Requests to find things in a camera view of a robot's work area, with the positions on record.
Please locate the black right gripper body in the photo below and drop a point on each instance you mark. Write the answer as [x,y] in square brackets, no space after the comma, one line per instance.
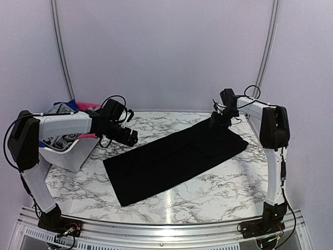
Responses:
[223,120]

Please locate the blue garment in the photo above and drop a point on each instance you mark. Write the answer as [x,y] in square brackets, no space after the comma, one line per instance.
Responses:
[71,104]

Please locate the right aluminium corner post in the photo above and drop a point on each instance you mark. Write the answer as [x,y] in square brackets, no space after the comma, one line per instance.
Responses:
[269,43]

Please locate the grey garment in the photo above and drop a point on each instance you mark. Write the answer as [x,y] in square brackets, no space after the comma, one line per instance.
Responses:
[57,140]

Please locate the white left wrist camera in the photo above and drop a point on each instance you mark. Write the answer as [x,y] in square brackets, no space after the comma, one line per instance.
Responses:
[129,115]

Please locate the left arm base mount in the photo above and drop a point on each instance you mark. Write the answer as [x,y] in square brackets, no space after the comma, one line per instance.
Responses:
[66,227]

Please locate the pink garment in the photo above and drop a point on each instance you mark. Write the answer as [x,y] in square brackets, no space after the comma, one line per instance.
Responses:
[85,106]

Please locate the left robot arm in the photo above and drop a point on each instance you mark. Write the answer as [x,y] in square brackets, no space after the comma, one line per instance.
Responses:
[23,136]

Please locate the white plastic laundry basket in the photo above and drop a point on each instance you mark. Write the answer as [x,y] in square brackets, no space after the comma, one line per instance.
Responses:
[72,158]

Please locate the aluminium front frame rail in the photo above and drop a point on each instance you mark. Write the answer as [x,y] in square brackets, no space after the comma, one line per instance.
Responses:
[113,235]

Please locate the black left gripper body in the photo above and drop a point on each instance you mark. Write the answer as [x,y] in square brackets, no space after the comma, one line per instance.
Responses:
[124,139]

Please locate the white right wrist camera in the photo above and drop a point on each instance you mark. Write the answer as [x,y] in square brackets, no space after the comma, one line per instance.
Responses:
[215,106]

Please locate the black t-shirt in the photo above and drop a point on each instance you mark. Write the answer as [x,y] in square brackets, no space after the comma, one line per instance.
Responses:
[171,160]

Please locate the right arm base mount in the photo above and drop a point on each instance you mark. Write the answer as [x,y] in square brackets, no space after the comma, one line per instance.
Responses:
[255,228]

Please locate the left aluminium corner post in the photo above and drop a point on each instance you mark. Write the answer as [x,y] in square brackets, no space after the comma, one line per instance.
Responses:
[61,49]

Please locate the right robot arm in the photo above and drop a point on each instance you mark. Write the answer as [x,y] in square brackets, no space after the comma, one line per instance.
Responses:
[273,134]

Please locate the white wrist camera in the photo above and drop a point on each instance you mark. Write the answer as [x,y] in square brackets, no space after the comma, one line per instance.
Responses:
[215,106]
[129,115]

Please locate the aluminium corner post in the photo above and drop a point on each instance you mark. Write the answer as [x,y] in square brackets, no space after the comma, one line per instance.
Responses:
[269,43]
[61,49]

